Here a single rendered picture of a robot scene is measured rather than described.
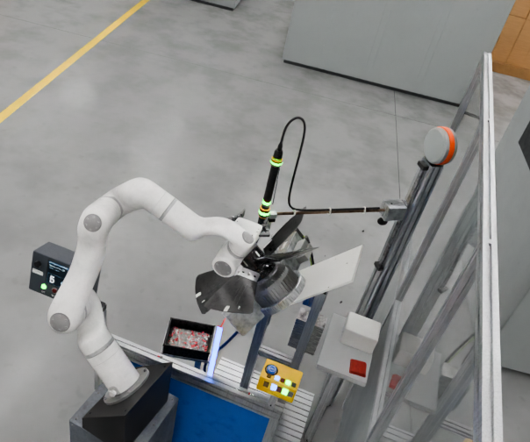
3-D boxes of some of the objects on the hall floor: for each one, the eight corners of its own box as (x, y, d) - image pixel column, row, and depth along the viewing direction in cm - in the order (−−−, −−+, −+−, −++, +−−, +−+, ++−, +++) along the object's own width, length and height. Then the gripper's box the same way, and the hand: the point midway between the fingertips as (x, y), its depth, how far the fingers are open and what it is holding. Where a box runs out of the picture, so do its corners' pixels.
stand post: (244, 402, 335) (275, 299, 279) (239, 414, 328) (269, 311, 272) (238, 399, 336) (266, 296, 280) (232, 410, 329) (261, 308, 273)
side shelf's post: (311, 437, 325) (352, 348, 275) (310, 442, 322) (350, 353, 272) (304, 433, 326) (344, 345, 275) (303, 439, 323) (342, 351, 272)
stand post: (280, 417, 332) (330, 282, 261) (275, 429, 325) (325, 295, 254) (273, 413, 333) (321, 279, 262) (268, 425, 325) (317, 291, 255)
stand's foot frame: (311, 402, 344) (314, 394, 339) (291, 466, 308) (294, 459, 303) (219, 364, 353) (221, 356, 348) (189, 424, 317) (191, 416, 312)
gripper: (264, 242, 190) (279, 216, 204) (218, 225, 193) (235, 200, 206) (260, 258, 195) (275, 231, 208) (215, 241, 197) (232, 215, 211)
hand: (254, 217), depth 207 cm, fingers open, 8 cm apart
